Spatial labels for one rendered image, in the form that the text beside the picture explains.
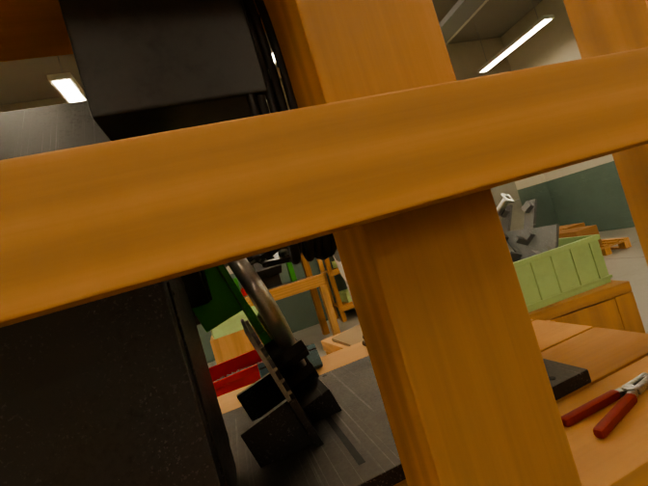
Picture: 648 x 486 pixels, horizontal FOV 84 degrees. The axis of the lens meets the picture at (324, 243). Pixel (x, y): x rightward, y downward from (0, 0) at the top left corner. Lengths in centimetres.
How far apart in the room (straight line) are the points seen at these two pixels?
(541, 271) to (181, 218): 127
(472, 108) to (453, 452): 29
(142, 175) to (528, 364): 36
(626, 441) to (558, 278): 94
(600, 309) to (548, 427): 110
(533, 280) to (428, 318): 106
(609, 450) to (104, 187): 54
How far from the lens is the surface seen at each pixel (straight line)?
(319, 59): 35
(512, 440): 41
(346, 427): 63
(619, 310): 156
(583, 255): 152
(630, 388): 64
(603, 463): 53
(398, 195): 28
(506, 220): 174
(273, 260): 65
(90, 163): 26
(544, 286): 141
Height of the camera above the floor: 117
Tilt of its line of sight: 1 degrees up
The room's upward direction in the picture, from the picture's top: 17 degrees counter-clockwise
